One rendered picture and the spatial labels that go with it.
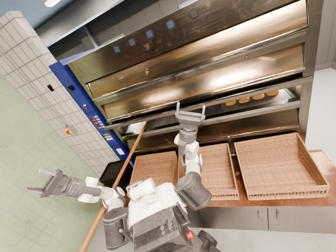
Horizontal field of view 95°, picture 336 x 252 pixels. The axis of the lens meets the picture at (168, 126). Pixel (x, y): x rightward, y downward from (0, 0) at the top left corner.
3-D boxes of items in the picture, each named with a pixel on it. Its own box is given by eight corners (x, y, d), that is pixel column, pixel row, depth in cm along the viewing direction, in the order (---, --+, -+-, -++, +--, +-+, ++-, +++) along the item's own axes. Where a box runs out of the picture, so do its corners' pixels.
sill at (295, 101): (125, 136, 196) (123, 133, 194) (296, 100, 132) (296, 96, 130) (123, 139, 191) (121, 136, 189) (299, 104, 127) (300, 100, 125)
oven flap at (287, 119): (131, 152, 201) (126, 137, 197) (297, 125, 138) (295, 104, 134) (129, 153, 197) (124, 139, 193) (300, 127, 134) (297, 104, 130)
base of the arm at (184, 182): (210, 188, 84) (214, 201, 72) (192, 202, 86) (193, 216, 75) (191, 168, 83) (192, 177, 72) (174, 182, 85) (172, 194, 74)
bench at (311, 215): (137, 192, 264) (119, 170, 234) (313, 184, 178) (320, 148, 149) (123, 229, 220) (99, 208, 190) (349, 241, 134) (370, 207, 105)
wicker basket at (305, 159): (236, 159, 174) (232, 141, 160) (296, 152, 155) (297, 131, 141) (247, 201, 135) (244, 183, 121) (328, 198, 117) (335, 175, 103)
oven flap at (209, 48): (96, 100, 162) (89, 81, 158) (305, 30, 99) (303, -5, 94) (93, 100, 158) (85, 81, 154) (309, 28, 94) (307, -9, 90)
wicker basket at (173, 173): (144, 169, 217) (135, 155, 203) (182, 165, 197) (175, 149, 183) (132, 203, 179) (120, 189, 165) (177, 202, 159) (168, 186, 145)
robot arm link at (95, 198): (82, 181, 82) (96, 185, 93) (74, 200, 78) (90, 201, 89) (92, 183, 80) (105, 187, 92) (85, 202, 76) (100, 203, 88)
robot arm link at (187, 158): (196, 142, 93) (198, 151, 110) (179, 144, 95) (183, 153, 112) (198, 159, 88) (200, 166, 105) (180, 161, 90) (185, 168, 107)
